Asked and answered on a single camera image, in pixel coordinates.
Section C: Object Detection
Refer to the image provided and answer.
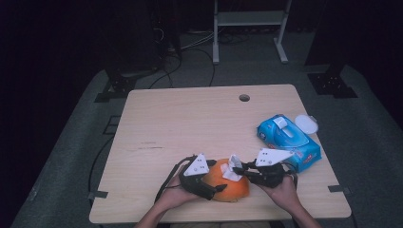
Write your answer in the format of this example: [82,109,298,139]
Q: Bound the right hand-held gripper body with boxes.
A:
[251,147,295,189]

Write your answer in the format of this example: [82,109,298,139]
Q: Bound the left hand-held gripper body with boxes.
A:
[178,153,221,201]

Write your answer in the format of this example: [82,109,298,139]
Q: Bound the orange plush toy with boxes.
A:
[202,158,251,203]

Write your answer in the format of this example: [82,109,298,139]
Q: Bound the white wet wipe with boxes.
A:
[221,154,244,182]

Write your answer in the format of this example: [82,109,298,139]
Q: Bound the blue wet wipe pack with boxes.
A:
[256,113,322,174]

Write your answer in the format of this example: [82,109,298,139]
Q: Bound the person's right hand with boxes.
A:
[259,174,302,212]

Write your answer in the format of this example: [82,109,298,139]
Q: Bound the person's left hand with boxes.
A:
[157,170,204,213]

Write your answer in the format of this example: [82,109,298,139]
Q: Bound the white round lid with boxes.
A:
[294,114,319,135]

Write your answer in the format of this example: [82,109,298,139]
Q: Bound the black tape strip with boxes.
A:
[327,184,354,195]
[87,190,109,200]

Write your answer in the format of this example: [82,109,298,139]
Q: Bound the black floor tape outline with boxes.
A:
[103,115,122,136]

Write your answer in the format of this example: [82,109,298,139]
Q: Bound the black stand base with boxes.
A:
[305,56,359,99]
[94,67,160,104]

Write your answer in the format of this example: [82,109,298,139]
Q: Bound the white metal stand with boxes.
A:
[212,0,293,66]

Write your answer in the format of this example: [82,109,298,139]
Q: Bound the right hand-held gripper cable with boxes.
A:
[283,161,299,188]

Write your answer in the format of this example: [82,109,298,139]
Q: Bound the hand-held gripper cable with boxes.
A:
[154,155,195,204]
[283,161,299,188]

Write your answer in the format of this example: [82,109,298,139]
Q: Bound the left hand-held gripper cable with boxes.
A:
[154,155,195,204]

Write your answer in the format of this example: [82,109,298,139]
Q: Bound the black floor cable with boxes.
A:
[189,47,217,87]
[87,135,116,194]
[148,47,183,89]

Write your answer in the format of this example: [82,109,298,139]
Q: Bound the white floor cables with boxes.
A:
[181,30,217,51]

